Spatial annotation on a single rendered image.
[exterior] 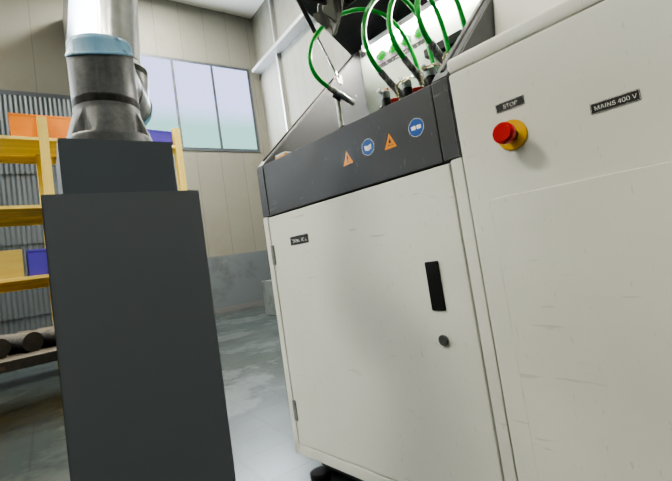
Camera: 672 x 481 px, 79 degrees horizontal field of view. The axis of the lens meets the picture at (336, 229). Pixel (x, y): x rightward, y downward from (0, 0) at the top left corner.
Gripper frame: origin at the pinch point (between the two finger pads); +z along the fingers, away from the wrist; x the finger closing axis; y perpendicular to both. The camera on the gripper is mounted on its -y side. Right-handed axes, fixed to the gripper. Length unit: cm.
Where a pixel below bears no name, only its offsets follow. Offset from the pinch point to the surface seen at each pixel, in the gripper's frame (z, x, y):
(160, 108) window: -206, -543, -165
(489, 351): 81, 32, 7
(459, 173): 47, 33, 7
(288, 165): 31.8, -19.6, 6.9
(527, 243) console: 62, 43, 7
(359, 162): 38.3, 7.7, 6.8
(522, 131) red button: 43, 45, 7
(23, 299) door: 55, -565, 24
